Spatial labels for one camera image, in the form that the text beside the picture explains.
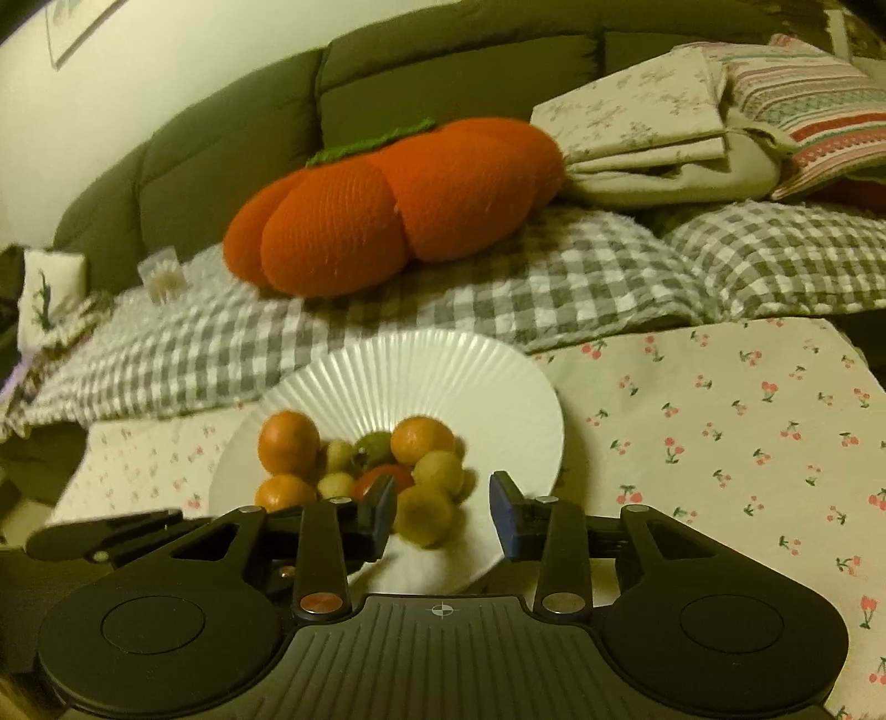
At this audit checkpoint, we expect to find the green round fruit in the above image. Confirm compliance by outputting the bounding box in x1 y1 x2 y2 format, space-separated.
352 430 394 472

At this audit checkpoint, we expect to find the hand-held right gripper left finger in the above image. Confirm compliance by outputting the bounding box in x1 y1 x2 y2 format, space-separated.
114 474 400 620

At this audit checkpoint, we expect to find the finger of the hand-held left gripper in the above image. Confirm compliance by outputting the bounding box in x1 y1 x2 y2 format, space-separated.
26 507 184 563

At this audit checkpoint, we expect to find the folded floral sheet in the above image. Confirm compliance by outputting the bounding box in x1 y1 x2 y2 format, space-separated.
529 45 731 174

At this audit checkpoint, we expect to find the orange pumpkin cushion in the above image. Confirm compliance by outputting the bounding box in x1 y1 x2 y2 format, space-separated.
223 117 565 299

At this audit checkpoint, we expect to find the patterned knit cloth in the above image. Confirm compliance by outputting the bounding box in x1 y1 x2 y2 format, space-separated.
0 291 119 409

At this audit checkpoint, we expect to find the cherry print cloth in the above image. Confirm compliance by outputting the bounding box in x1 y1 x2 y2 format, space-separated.
48 315 886 720

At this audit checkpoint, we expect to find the green sofa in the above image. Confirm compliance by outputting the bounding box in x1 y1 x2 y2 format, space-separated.
51 0 832 278

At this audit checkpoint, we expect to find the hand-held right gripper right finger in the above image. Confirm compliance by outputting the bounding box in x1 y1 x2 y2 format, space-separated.
488 471 710 619

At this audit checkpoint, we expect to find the orange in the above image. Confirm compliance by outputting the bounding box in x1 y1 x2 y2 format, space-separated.
258 410 321 477
389 415 458 466
255 474 318 513

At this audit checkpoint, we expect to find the folded sage green cloth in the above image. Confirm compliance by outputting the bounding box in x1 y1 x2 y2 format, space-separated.
560 128 797 209

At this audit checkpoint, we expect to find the grey checked blanket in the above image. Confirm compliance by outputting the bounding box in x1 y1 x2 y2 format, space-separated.
0 200 886 440

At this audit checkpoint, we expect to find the framed wall picture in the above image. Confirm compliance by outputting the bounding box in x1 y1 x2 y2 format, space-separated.
45 0 129 70

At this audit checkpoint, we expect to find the small white embroidered pillow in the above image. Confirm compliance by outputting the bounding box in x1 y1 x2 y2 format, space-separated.
17 249 90 347

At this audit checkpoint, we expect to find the red tomato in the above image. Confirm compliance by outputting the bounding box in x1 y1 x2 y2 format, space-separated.
352 464 415 501

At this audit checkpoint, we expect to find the striped patterned pillow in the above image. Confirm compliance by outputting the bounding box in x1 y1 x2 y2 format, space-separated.
720 33 886 202

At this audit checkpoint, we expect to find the white ribbed plate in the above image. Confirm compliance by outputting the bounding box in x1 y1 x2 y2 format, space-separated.
208 328 565 596

